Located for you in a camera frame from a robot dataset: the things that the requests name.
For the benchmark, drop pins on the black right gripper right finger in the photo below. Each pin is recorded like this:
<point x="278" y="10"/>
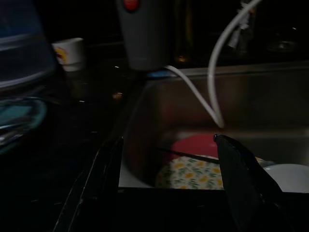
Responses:
<point x="243" y="188"/>

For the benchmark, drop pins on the white bowl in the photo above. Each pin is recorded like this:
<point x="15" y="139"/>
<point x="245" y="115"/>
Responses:
<point x="289" y="177"/>

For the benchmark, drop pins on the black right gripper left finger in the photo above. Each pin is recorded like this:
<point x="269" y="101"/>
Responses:
<point x="96" y="188"/>

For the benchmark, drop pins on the white printed cup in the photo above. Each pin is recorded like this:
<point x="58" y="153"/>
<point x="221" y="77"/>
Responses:
<point x="72" y="55"/>

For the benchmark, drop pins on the pink plate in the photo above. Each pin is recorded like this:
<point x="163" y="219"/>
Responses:
<point x="195" y="145"/>

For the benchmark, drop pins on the yellow floral plate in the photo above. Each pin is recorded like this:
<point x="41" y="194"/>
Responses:
<point x="190" y="174"/>

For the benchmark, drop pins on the black thin utensil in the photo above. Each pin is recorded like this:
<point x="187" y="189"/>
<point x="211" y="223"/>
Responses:
<point x="183" y="154"/>

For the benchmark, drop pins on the glass oil bottle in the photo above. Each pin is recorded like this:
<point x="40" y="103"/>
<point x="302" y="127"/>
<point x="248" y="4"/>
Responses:
<point x="182" y="36"/>

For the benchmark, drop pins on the teal plate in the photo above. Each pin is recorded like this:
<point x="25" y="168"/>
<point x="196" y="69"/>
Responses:
<point x="19" y="113"/>

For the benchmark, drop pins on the white tiered food container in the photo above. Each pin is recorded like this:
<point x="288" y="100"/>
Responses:
<point x="21" y="55"/>

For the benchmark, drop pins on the grey pitcher with red logo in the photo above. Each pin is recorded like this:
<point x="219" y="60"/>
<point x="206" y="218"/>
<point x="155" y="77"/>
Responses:
<point x="144" y="41"/>

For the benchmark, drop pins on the stainless steel sink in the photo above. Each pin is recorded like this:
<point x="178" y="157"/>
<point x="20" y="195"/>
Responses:
<point x="265" y="96"/>

